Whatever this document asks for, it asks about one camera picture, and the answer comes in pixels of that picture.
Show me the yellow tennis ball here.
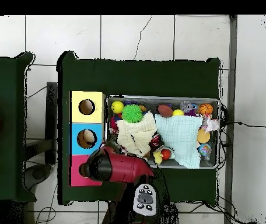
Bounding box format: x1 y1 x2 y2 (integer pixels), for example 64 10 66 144
171 108 185 117

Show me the mint green waffle cloth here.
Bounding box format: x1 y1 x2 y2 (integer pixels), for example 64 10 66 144
154 114 204 170

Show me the brown toy football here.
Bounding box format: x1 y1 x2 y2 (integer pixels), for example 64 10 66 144
156 104 174 118

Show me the yellow smiley foam ball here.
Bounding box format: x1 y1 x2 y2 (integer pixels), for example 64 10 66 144
110 100 125 114

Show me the grey metal rail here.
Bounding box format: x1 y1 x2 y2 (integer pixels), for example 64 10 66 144
223 15 238 224

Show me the cream waffle cloth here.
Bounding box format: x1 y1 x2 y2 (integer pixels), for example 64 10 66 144
115 111 158 158

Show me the peach foam ball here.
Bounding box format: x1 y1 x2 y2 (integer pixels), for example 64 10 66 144
197 128 211 144

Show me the silver wire mesh bin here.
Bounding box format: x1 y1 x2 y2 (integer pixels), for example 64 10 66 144
104 94 221 170

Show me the wooden box with three holes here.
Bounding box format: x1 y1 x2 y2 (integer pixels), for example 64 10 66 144
68 90 106 187

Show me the black and red can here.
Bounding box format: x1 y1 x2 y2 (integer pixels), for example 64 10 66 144
148 134 165 151

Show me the green spiky rubber ball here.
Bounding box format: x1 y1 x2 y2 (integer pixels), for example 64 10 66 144
121 103 144 124

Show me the dark green table cloth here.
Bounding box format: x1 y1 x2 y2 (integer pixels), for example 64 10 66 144
57 50 221 206
0 51 37 202

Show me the black power cable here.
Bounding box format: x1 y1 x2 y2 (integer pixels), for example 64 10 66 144
221 120 266 128

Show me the black upright panel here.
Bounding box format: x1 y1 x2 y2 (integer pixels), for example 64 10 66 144
44 81 58 165

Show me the orange toy basketball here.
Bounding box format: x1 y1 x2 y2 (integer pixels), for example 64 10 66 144
198 103 214 116

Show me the globe print foam ball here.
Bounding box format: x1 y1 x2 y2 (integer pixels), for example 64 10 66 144
197 143 212 158

